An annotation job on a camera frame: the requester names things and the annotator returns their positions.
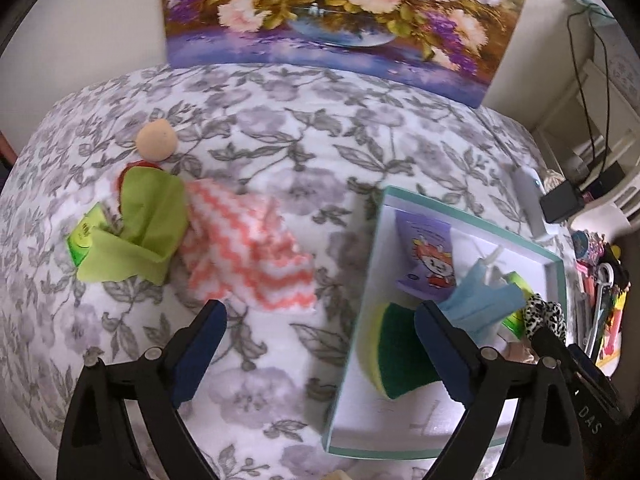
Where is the leopard print scrunchie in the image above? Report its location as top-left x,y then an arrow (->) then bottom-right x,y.
523,294 -> 566,342

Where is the blue face mask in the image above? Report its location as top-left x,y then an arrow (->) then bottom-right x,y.
438,259 -> 518,347

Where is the small green tissue pack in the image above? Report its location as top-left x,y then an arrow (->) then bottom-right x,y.
66,203 -> 111,266

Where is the pink white chevron cloth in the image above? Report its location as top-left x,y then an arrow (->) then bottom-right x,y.
179,179 -> 317,312

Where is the lime green cloth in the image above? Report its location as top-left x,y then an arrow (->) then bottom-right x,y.
77,166 -> 189,286

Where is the red pink scrunchie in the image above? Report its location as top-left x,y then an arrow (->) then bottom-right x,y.
116,159 -> 164,212

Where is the beige makeup sponge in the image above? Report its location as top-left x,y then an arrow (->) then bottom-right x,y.
134,119 -> 178,162

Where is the pink beige scrunchie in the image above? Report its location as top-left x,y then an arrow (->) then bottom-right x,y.
502,340 -> 538,364

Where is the green tissue pack in box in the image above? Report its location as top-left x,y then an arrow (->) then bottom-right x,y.
502,272 -> 534,339

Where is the pile of colourful stationery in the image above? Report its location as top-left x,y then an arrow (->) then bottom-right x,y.
576,243 -> 631,366

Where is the floral grey white tablecloth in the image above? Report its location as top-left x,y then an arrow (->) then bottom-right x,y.
1,65 -> 544,479

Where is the black power adapter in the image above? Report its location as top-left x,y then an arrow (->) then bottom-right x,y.
539,181 -> 585,224

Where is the green yellow scrub sponge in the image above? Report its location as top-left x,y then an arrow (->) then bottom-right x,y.
361,302 -> 440,401

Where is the white box with teal rim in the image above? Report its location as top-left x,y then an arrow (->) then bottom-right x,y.
323,186 -> 566,460

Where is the white power strip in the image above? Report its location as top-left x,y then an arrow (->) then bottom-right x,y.
512,166 -> 558,242

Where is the purple cartoon tissue pack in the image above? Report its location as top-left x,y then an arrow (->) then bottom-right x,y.
395,210 -> 457,302

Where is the floral painting canvas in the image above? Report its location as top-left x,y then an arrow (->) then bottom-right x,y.
163,0 -> 525,106

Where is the colourful bead bracelet roll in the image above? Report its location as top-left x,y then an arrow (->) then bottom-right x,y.
570,230 -> 609,264

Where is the black charging cable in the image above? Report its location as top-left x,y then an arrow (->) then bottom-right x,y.
566,6 -> 599,196
584,4 -> 618,187

